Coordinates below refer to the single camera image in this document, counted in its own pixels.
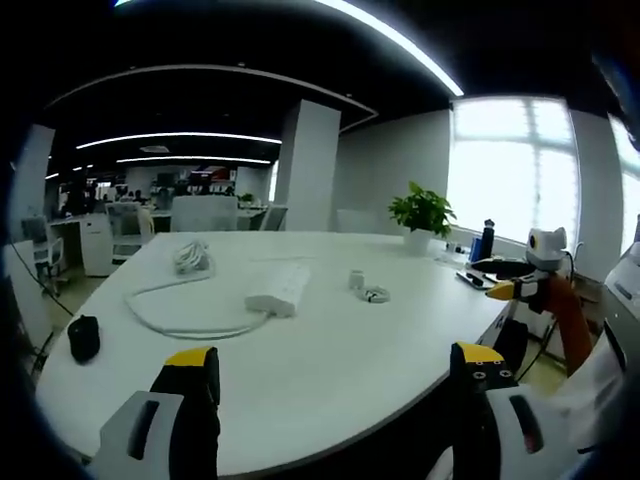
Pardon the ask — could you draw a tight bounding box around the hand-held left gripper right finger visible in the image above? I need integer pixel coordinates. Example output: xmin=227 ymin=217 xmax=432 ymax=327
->
xmin=439 ymin=341 xmax=581 ymax=480

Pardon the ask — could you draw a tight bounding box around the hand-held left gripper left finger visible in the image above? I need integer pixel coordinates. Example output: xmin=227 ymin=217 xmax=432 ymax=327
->
xmin=87 ymin=346 xmax=222 ymax=480

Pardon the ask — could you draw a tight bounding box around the white power strip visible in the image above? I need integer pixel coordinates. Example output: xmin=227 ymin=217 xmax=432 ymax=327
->
xmin=244 ymin=264 xmax=312 ymax=318

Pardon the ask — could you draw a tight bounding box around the white desk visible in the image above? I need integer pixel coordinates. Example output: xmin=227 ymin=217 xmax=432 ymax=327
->
xmin=34 ymin=229 xmax=516 ymax=477

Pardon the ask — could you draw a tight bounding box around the ceiling light strip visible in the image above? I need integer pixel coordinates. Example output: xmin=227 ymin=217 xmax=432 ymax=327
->
xmin=313 ymin=0 xmax=466 ymax=97

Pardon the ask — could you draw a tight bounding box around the black tray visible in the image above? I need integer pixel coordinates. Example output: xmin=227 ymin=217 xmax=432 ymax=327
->
xmin=455 ymin=256 xmax=534 ymax=292

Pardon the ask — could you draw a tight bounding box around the dark blue water bottle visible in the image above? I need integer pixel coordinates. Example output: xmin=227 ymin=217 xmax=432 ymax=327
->
xmin=480 ymin=217 xmax=498 ymax=262

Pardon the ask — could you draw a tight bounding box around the black office chair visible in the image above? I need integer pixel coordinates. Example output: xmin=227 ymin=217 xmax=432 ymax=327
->
xmin=492 ymin=318 xmax=530 ymax=375

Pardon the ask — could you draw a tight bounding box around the white appliance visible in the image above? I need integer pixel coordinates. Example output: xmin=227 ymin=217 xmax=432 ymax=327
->
xmin=603 ymin=243 xmax=640 ymax=307

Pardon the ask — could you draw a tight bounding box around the large window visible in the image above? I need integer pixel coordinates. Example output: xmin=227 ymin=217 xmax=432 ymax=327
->
xmin=447 ymin=96 xmax=582 ymax=247

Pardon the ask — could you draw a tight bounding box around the green potted plant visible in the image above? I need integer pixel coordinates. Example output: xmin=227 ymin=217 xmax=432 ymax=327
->
xmin=388 ymin=180 xmax=458 ymax=254

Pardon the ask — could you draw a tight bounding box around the black computer mouse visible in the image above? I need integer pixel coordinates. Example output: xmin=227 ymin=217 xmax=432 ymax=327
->
xmin=66 ymin=314 xmax=102 ymax=365

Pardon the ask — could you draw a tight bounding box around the white drawer cabinet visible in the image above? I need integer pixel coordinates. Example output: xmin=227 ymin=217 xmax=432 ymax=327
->
xmin=78 ymin=213 xmax=116 ymax=278

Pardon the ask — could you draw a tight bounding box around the grey office chair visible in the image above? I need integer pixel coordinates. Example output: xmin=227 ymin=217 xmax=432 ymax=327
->
xmin=20 ymin=216 xmax=67 ymax=297

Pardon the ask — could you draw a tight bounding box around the white power strip cable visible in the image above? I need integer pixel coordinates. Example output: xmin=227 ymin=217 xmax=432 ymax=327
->
xmin=123 ymin=239 xmax=274 ymax=341

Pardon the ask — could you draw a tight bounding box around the white coiled charger cable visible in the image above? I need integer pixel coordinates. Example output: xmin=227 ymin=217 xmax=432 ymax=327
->
xmin=358 ymin=285 xmax=393 ymax=305

